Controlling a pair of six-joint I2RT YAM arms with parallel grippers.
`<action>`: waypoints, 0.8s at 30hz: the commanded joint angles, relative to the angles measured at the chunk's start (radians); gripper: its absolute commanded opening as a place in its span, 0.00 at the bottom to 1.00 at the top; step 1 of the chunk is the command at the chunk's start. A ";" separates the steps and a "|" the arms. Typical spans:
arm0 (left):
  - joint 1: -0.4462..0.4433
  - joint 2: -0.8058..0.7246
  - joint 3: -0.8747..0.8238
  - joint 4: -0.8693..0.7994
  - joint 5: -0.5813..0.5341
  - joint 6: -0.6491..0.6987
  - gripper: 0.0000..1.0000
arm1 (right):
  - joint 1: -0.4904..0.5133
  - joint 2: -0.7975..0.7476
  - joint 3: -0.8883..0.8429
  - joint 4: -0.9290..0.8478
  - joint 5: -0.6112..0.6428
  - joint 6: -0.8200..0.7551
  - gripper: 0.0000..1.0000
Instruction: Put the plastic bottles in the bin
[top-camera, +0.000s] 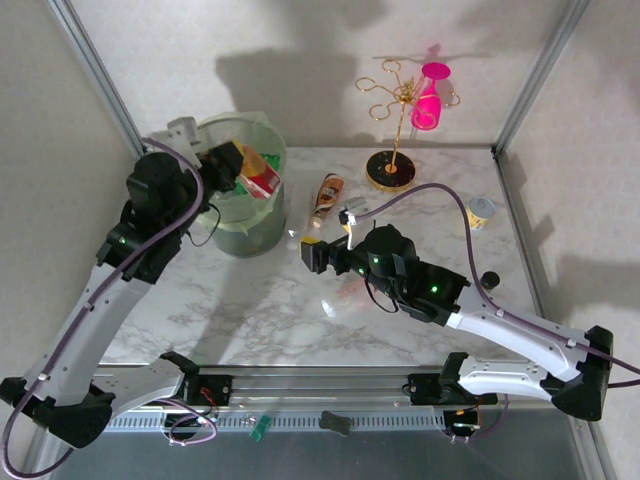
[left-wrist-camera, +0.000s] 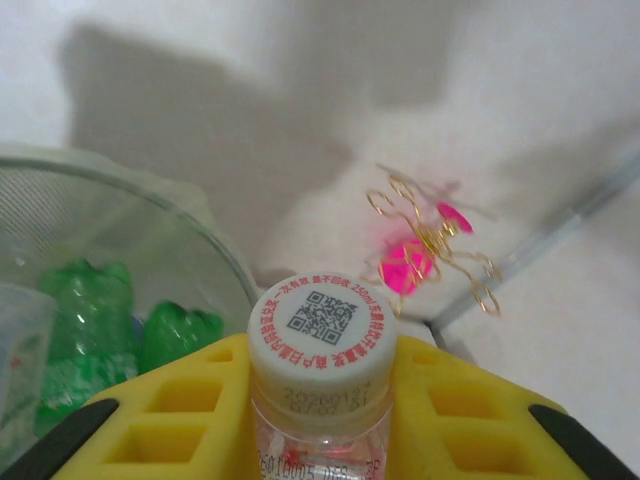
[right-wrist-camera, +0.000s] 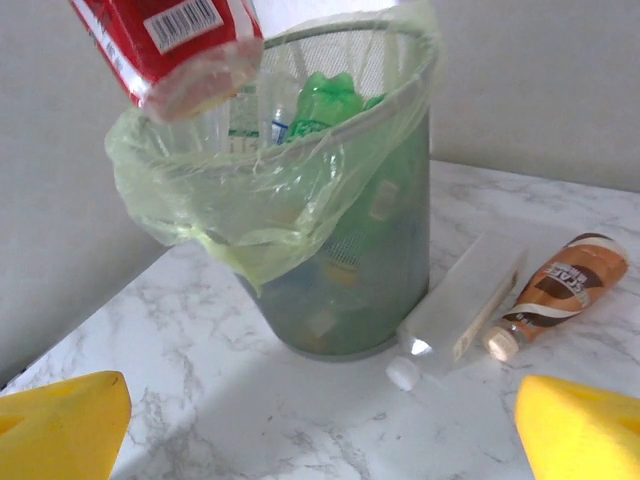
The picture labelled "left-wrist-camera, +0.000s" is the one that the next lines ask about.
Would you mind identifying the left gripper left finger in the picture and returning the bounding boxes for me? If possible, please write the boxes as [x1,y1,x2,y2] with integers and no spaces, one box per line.
[0,332,261,480]

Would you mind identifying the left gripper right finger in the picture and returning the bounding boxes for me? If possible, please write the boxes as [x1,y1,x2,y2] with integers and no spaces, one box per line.
[387,334,640,480]

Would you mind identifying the green plastic soda bottle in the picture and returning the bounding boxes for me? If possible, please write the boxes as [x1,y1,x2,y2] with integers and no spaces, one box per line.
[137,298,225,379]
[38,255,140,436]

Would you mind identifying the orange milk tea bottle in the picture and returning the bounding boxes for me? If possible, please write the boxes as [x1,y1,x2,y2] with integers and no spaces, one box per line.
[247,272,400,480]

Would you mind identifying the grey mesh waste bin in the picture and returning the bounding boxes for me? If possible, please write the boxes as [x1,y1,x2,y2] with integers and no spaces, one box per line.
[0,142,259,436]

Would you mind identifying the gold wire glass rack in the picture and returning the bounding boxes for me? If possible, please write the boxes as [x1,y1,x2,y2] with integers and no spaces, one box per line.
[363,167,503,317]

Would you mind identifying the aluminium frame post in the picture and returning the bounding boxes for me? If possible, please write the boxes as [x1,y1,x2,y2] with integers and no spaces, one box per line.
[429,147,640,326]

